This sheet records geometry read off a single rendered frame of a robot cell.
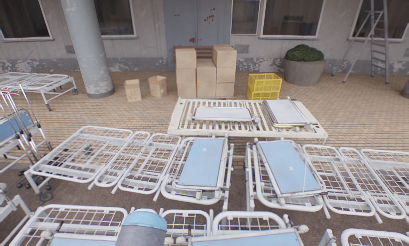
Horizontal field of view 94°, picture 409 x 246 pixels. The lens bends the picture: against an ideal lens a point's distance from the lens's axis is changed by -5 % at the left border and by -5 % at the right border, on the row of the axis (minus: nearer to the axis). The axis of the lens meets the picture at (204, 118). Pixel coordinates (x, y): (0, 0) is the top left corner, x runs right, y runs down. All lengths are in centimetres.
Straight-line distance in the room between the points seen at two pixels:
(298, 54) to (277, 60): 119
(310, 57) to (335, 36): 165
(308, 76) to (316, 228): 418
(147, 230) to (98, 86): 474
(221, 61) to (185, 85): 86
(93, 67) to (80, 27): 82
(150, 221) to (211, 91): 386
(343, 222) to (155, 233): 227
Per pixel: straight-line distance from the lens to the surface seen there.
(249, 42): 656
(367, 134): 433
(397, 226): 293
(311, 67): 577
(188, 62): 406
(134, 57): 695
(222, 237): 151
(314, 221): 250
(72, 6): 493
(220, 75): 420
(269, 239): 156
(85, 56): 501
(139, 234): 54
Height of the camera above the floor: 189
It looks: 30 degrees down
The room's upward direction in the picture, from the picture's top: straight up
